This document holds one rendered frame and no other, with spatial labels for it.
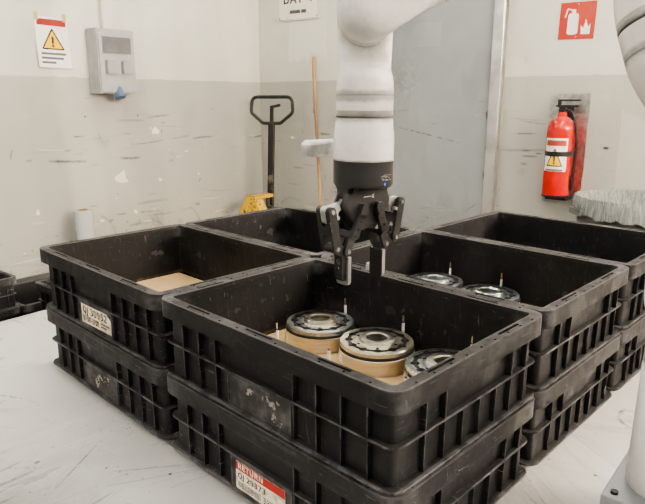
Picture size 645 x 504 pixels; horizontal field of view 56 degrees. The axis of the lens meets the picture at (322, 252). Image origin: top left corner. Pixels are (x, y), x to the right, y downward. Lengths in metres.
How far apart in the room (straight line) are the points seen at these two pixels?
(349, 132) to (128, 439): 0.55
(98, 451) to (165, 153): 3.88
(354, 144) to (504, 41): 3.43
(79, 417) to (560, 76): 3.45
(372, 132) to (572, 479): 0.52
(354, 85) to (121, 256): 0.67
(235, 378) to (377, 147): 0.32
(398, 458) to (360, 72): 0.42
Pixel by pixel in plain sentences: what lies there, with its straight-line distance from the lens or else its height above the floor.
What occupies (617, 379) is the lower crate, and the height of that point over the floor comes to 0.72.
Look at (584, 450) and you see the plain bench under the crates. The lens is 0.98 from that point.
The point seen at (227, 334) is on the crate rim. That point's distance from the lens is 0.72.
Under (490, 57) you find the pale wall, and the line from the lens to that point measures 4.15.
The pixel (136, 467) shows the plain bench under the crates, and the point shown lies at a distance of 0.91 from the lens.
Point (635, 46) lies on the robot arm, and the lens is 0.73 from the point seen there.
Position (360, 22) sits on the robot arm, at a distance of 0.72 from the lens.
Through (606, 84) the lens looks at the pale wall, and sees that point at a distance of 3.93.
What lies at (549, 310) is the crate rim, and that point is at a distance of 0.81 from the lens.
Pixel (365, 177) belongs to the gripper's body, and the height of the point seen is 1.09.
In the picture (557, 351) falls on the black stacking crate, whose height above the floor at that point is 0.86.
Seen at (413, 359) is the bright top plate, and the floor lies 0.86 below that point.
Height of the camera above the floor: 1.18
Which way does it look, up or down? 14 degrees down
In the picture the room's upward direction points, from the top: straight up
